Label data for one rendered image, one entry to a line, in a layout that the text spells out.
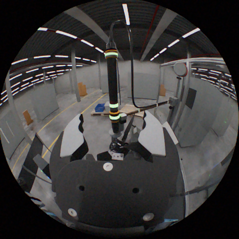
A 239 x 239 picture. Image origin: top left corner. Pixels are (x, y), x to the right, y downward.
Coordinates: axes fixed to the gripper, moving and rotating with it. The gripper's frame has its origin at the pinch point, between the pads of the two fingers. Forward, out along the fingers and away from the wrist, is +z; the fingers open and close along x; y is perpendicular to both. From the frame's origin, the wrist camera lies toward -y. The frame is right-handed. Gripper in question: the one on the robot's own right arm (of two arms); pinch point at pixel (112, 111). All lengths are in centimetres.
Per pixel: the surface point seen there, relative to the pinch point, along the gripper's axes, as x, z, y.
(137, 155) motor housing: 16, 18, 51
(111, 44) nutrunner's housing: -0.1, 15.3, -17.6
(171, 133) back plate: 43, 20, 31
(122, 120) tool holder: 2.9, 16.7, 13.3
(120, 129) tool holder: 2.1, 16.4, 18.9
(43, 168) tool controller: -63, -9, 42
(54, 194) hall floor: -158, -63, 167
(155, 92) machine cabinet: 304, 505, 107
